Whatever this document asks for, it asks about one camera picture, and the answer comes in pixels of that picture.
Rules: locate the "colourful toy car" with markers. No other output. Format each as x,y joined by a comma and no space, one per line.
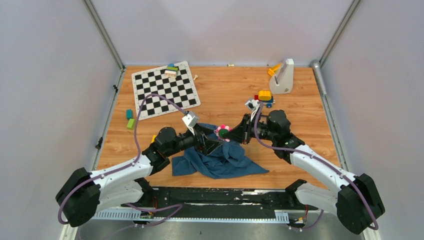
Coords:
266,97

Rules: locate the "white wedge stand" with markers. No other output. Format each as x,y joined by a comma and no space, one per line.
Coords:
282,81

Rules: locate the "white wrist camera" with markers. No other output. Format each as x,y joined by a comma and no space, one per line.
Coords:
253,105
190,119

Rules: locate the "white slotted cable duct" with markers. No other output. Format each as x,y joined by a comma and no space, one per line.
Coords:
127,214

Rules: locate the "stacked toy bricks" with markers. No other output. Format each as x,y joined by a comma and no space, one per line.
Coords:
171,71

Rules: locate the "blue garment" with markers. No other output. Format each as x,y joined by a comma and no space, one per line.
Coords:
227,161

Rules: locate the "green toy block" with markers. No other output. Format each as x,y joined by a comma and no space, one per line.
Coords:
131,124

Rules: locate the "yellow plastic frame toy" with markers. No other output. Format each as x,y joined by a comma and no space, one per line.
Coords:
153,138

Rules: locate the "black white checkerboard mat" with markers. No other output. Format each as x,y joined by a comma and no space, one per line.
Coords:
180,90

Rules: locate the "orange toy piece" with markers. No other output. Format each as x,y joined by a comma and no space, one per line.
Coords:
272,70

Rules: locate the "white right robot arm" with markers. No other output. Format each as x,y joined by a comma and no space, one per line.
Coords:
354,199

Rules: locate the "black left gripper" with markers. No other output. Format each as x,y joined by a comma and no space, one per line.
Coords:
209,145

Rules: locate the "pink white flower brooch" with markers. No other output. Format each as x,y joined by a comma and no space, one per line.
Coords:
220,131

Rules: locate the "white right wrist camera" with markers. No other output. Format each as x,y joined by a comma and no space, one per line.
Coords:
253,105

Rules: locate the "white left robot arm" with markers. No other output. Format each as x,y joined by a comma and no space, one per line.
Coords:
86,193

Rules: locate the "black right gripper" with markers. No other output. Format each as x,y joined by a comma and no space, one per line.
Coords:
241,132

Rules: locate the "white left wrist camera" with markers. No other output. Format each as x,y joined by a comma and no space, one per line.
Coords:
190,119

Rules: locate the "teal toy block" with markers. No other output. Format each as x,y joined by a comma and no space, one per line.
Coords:
129,114

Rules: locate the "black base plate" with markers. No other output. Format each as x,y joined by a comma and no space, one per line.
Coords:
221,202

